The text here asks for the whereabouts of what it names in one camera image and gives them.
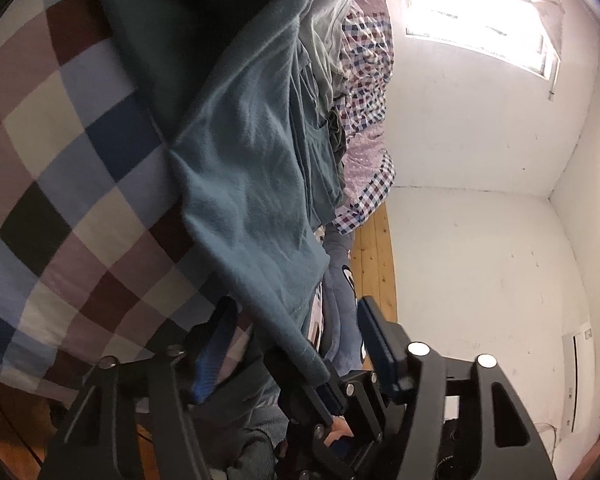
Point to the person right hand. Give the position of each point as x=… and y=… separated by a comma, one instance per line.
x=340, y=438

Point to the olive green garment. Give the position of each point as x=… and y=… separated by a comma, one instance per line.
x=336, y=135

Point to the plaid folded quilt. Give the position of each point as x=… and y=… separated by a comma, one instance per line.
x=367, y=57

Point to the wooden headboard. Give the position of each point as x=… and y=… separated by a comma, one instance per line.
x=373, y=264

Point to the plaid bed sheet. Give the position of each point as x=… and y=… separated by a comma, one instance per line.
x=95, y=259

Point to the window with curtain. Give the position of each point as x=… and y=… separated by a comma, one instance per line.
x=524, y=33

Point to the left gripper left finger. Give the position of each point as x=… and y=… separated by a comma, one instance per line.
x=99, y=438

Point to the dark blue plush pillow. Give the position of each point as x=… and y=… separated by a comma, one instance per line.
x=342, y=342

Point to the dark teal sweater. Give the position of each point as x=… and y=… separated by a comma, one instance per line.
x=218, y=78

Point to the person leg grey trousers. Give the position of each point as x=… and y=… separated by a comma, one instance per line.
x=240, y=425

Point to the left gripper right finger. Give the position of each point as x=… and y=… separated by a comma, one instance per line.
x=447, y=418

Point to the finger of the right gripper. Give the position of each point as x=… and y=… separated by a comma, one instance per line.
x=313, y=410

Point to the white air conditioner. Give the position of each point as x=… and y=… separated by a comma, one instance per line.
x=579, y=362

